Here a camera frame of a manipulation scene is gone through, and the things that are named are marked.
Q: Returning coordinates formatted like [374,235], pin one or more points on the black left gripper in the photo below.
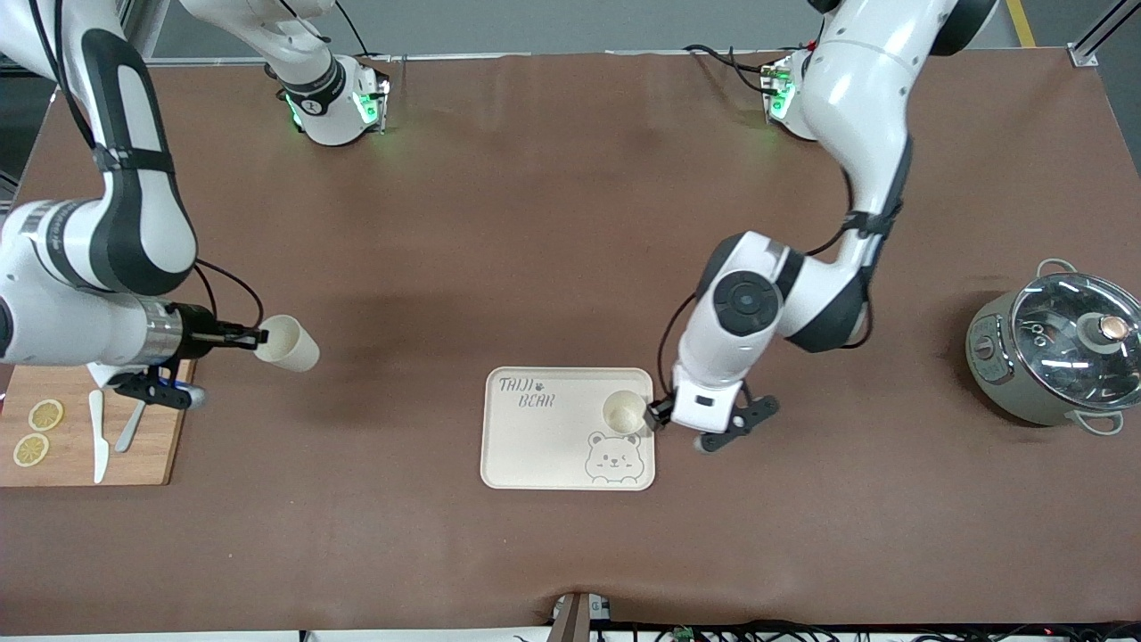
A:
[660,412]

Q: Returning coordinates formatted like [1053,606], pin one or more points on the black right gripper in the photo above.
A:
[195,326]

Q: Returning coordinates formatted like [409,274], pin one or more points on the white plastic cup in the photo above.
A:
[624,412]
[290,343]

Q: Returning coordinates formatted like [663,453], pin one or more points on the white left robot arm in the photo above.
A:
[856,89]

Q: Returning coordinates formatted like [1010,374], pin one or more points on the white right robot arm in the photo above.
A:
[134,223]

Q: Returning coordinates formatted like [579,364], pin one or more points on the cream tray with bear print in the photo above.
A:
[544,446]

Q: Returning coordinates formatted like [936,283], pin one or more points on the wooden cutting board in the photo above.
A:
[151,455]

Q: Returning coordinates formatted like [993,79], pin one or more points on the white plastic knife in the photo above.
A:
[99,446]

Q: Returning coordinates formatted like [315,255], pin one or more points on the metal table clamp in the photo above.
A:
[575,620]

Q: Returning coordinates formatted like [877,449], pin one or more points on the dried lemon slice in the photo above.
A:
[31,449]
[45,415]

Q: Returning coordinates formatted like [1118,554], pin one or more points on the sage green electric cooking pot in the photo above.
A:
[989,366]

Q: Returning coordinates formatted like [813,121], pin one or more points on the glass pot lid with knob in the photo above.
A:
[1070,343]

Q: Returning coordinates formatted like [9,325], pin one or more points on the aluminium frame post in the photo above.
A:
[1083,55]

